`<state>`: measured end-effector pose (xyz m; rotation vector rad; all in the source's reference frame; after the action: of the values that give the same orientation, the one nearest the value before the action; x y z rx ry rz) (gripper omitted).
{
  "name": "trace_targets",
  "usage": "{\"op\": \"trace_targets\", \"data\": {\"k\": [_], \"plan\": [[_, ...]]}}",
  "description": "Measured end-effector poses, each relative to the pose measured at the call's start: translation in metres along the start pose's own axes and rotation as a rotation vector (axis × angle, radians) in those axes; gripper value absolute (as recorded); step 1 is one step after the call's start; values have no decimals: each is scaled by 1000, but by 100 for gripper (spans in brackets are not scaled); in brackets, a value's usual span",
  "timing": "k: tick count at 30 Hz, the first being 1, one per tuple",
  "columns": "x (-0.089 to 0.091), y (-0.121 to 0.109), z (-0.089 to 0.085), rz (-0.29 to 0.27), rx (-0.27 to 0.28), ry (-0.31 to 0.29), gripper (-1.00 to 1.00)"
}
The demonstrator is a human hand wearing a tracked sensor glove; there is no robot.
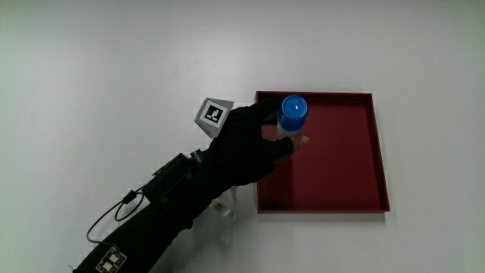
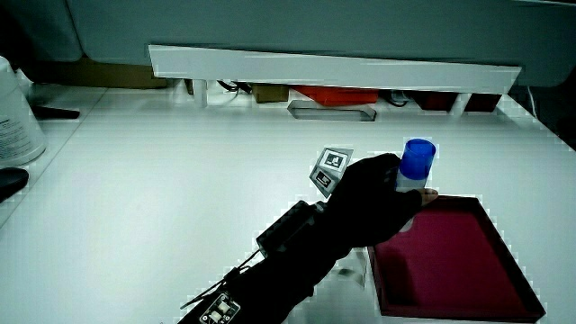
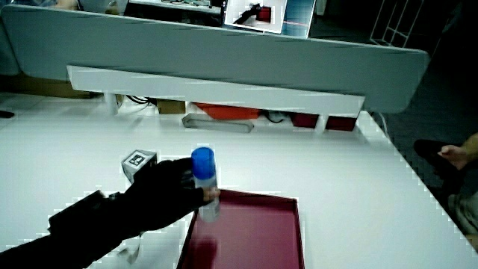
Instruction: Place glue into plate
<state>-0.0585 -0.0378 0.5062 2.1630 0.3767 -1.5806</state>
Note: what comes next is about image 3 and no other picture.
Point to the person's right hand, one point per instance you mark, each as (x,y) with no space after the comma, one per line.
(164,194)

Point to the blue capped glue bottle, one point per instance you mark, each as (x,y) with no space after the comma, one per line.
(204,170)

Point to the dark red plate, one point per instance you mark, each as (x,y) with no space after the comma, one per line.
(250,235)

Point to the another person's forearm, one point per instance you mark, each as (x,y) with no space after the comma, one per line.
(472,145)

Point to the small cardboard box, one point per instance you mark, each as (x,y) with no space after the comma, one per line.
(170,106)

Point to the orange box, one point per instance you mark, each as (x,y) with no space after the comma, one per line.
(229,112)

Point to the white desk shelf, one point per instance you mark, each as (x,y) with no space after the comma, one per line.
(209,91)

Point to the grey desk partition panel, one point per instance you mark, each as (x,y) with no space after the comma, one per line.
(224,56)

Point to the dark red box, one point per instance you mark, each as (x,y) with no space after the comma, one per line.
(304,120)
(340,123)

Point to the large cardboard box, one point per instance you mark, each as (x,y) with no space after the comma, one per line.
(45,87)

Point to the small black object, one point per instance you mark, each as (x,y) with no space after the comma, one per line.
(6,114)

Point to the computer monitor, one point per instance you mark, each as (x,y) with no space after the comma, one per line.
(270,16)

